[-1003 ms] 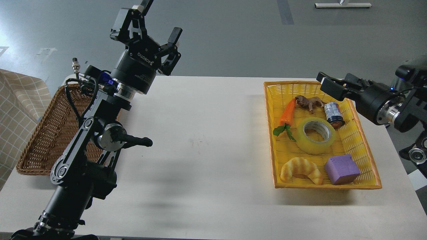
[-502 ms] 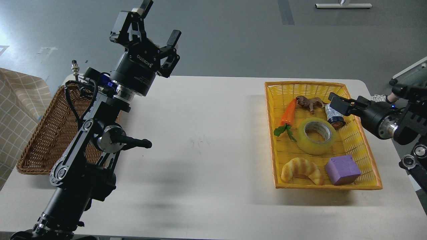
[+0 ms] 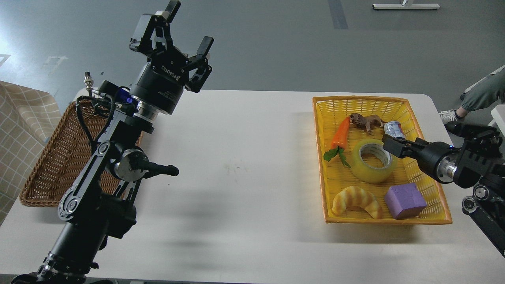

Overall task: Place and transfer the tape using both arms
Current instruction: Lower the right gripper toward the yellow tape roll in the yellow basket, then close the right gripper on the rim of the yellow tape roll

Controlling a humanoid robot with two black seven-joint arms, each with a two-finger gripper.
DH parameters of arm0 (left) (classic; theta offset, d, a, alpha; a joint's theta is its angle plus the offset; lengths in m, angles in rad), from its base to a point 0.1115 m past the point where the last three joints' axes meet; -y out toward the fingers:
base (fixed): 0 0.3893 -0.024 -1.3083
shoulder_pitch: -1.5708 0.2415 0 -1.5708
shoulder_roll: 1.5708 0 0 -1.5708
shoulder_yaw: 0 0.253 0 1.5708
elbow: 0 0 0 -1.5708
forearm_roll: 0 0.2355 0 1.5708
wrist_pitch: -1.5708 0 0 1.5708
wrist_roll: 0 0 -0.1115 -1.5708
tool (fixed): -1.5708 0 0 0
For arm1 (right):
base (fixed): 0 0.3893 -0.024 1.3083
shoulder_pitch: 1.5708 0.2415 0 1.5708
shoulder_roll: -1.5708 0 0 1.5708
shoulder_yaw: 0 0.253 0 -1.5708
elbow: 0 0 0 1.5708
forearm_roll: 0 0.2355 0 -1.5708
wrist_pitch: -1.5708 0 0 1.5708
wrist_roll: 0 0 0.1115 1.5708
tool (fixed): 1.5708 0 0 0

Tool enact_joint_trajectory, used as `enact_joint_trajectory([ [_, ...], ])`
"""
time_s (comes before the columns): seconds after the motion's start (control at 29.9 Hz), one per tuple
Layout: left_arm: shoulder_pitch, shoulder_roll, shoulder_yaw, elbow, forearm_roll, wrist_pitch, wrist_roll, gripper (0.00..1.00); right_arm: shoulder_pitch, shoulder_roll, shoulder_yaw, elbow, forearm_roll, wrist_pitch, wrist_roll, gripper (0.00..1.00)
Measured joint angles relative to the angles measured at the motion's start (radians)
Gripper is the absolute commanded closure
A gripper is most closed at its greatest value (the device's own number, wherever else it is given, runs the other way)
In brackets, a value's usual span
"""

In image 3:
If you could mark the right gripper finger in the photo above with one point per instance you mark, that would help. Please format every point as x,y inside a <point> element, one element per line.
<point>396,149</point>
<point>391,141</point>

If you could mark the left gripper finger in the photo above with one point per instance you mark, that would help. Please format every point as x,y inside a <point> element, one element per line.
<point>205,46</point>
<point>158,24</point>

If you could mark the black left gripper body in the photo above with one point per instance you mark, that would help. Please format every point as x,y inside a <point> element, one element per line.
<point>166,74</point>

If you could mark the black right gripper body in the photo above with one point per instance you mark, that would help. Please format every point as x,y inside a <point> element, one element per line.
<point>435,159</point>

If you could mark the yellow tape roll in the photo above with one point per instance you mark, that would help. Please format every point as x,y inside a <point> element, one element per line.
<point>370,162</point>

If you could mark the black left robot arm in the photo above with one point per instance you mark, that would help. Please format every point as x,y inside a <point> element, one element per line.
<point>100,202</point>

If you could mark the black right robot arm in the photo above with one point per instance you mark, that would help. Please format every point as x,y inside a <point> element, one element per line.
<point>477,164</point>

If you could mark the small blue white can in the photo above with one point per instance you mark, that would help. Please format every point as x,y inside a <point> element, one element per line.
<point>394,129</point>

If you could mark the brown toy animal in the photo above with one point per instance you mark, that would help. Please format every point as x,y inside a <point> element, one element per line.
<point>366,122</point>

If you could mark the yellow plastic basket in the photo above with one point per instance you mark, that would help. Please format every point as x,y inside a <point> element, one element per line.
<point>329,112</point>

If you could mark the orange toy carrot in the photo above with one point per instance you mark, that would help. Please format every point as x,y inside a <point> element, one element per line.
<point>339,143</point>

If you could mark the purple foam block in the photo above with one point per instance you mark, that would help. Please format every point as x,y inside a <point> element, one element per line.
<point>404,201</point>

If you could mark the toy croissant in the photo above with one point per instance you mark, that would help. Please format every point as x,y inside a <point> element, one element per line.
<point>354,196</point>

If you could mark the seated person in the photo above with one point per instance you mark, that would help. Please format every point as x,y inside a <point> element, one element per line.
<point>480,95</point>

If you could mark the brown wicker basket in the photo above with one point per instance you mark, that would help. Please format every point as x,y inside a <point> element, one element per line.
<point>64,157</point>

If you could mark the beige checkered cloth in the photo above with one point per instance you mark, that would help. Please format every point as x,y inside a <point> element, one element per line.
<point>28,118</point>

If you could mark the white floor stand base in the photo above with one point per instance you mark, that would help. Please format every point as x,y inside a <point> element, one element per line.
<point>406,6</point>

